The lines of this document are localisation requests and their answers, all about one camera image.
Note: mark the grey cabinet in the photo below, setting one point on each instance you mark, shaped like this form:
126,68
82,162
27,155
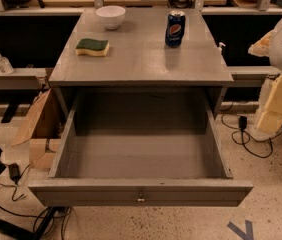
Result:
138,55

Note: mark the white ceramic bowl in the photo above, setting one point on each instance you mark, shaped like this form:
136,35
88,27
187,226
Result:
111,17

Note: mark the black power adapter right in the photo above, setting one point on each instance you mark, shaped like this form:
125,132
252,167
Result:
242,123

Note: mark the small white pump bottle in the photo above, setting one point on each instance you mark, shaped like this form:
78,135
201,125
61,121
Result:
221,47

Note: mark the green and yellow sponge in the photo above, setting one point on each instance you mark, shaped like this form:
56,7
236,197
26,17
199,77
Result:
92,47

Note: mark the brown cardboard box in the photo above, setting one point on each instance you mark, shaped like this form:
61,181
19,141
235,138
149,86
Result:
42,128

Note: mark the blue pepsi can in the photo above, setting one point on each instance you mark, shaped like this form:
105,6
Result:
175,28

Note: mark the grey shelf left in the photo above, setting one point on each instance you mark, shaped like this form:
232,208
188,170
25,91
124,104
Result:
24,79

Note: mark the open grey top drawer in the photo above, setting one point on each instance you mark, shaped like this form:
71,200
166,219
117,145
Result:
139,149

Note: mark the black power adapter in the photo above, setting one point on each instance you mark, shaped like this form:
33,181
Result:
242,123
14,172

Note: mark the black power adapter left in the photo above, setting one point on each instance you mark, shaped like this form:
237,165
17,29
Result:
14,172

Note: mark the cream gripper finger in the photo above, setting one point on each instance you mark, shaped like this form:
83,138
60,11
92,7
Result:
269,113
262,47

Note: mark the clear sanitizer bottle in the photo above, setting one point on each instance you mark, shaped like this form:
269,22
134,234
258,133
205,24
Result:
5,66

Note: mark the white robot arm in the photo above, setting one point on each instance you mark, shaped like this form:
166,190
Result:
276,57

